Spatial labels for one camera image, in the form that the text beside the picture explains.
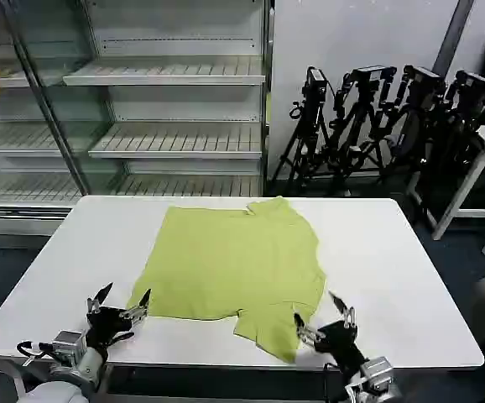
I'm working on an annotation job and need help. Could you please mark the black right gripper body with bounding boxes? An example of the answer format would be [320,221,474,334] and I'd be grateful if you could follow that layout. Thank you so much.
[313,320,371,373]

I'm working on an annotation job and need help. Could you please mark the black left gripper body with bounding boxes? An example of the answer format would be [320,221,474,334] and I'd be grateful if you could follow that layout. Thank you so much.
[84,306,137,350]

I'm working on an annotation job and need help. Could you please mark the white open display shelf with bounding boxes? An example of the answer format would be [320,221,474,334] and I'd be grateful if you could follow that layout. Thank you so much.
[61,0,275,198]

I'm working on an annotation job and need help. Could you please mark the glass-sided grey shelf rack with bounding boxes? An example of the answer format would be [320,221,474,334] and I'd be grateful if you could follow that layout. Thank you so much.
[0,0,91,249]

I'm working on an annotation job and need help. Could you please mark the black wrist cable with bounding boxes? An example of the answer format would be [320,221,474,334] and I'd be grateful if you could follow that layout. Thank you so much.
[15,340,55,367]

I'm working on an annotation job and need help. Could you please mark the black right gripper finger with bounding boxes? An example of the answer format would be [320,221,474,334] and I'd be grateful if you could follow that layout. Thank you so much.
[327,290,358,329]
[293,311,326,345]

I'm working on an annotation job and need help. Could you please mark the lime green shirt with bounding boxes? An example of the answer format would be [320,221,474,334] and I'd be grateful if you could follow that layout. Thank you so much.
[125,196,326,364]

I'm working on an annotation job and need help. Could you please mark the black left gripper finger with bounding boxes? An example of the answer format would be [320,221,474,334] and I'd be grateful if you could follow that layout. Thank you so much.
[120,288,152,327]
[86,282,114,316]

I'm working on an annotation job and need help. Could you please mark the black camera tripod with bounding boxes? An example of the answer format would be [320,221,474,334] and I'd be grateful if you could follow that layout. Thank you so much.
[272,65,338,192]
[387,65,447,181]
[425,69,485,211]
[326,65,399,196]

